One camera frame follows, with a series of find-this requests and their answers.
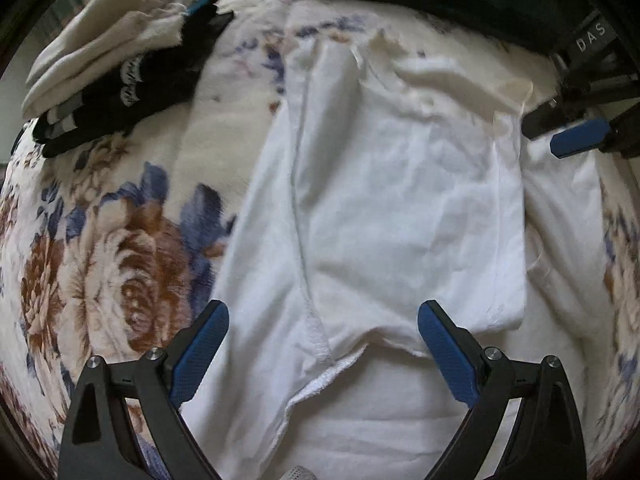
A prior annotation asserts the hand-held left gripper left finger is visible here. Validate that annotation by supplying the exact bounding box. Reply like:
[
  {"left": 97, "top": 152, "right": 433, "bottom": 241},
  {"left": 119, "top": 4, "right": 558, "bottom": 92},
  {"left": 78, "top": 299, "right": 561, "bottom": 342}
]
[{"left": 58, "top": 299, "right": 230, "bottom": 480}]

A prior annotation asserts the white garment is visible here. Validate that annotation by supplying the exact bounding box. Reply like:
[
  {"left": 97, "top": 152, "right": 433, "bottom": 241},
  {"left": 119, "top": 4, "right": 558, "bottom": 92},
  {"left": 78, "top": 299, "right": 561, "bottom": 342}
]
[{"left": 179, "top": 24, "right": 617, "bottom": 480}]

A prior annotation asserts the black garment with blue waistband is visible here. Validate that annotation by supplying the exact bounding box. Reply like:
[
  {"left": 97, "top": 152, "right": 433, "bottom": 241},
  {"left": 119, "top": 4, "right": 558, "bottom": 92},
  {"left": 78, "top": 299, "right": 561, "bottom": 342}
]
[{"left": 32, "top": 0, "right": 235, "bottom": 158}]

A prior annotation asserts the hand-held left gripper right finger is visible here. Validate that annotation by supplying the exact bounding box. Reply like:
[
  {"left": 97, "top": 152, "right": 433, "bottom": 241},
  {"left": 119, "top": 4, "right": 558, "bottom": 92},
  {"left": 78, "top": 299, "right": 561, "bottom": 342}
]
[{"left": 417, "top": 299, "right": 587, "bottom": 480}]

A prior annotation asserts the floral plush blanket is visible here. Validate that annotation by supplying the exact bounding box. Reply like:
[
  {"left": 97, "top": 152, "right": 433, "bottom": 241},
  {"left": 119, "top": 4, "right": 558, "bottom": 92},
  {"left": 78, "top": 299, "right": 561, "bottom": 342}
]
[{"left": 0, "top": 0, "right": 640, "bottom": 480}]

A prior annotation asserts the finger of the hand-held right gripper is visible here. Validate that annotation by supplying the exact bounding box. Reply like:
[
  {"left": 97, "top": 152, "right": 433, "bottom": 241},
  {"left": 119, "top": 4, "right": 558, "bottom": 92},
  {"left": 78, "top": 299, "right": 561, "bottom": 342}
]
[
  {"left": 521, "top": 94, "right": 608, "bottom": 141},
  {"left": 549, "top": 109, "right": 640, "bottom": 160}
]

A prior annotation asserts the cream knitted sweater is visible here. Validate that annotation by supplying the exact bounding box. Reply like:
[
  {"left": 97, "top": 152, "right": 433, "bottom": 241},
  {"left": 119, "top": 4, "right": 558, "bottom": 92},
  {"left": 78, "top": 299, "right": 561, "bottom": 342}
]
[{"left": 22, "top": 0, "right": 212, "bottom": 122}]

